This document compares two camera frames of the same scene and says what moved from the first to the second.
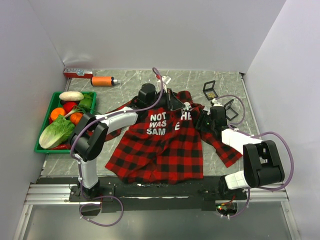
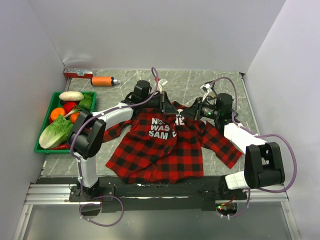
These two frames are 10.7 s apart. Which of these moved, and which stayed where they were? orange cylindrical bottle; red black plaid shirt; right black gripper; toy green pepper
Moved: right black gripper
Stayed: toy green pepper; red black plaid shirt; orange cylindrical bottle
